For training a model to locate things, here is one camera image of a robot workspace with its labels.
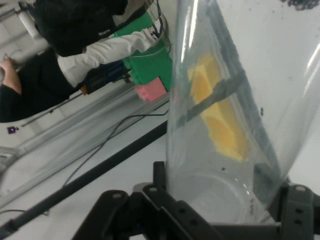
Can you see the white jacket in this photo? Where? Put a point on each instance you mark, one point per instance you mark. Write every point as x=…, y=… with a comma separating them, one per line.
x=100, y=52

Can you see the yellow foam bin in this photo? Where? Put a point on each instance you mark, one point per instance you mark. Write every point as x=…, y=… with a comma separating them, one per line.
x=225, y=130

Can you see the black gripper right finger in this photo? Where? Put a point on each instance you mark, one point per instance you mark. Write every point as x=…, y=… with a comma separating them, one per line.
x=297, y=207

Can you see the small black purple-lit device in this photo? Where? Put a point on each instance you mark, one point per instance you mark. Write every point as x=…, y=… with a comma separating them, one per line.
x=11, y=130

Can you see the person in black jacket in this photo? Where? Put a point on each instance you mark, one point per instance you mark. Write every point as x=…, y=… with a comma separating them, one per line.
x=37, y=82

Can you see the pink foam block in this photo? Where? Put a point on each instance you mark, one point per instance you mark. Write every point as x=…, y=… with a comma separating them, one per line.
x=150, y=90

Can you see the short aluminium frame rail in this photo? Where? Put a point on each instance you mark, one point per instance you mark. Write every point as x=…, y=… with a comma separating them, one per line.
x=75, y=130

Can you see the clear plastic jar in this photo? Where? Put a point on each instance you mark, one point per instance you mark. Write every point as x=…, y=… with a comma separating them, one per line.
x=212, y=175

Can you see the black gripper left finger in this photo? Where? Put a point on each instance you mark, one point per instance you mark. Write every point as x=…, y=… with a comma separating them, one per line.
x=155, y=212

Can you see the black seeds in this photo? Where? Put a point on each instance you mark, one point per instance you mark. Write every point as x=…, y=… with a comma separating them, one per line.
x=300, y=3

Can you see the bare bystander hand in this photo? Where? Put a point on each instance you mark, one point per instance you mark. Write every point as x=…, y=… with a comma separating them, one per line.
x=10, y=75

